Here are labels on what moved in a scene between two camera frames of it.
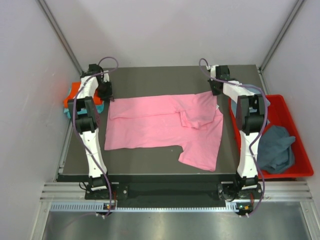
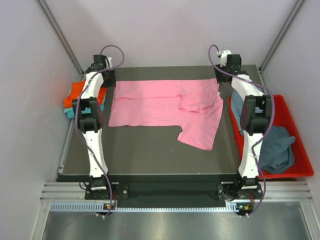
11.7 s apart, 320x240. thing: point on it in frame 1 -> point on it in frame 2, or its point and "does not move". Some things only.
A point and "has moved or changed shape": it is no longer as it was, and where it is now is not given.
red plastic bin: [279, 114] does not move
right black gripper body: [212, 83] -> [220, 75]
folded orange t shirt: [74, 90] does not move
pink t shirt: [192, 123] has moved or changed shape
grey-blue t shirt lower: [275, 154] does not move
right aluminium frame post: [280, 35] does not move
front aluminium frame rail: [270, 191] does not move
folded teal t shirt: [99, 108] does not move
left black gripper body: [104, 90] -> [109, 81]
